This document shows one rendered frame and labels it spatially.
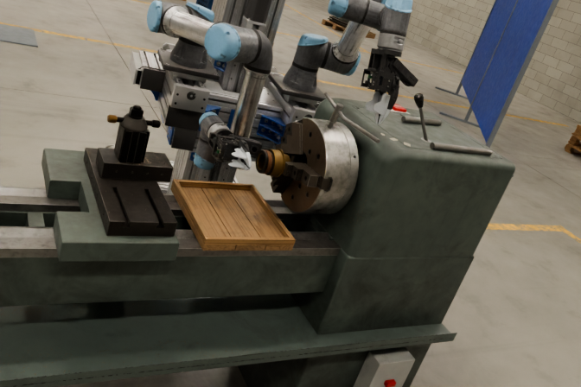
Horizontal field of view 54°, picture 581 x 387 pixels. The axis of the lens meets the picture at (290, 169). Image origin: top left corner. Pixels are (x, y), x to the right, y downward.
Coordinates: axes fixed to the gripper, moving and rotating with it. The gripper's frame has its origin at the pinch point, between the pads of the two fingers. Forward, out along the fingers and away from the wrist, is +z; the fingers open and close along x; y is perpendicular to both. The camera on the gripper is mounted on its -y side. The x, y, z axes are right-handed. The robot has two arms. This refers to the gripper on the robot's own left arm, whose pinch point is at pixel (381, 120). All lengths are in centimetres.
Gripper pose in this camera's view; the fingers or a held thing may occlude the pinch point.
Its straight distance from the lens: 170.0
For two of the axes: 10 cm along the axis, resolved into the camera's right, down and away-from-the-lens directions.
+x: 4.8, 2.3, -8.5
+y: -8.6, -0.7, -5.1
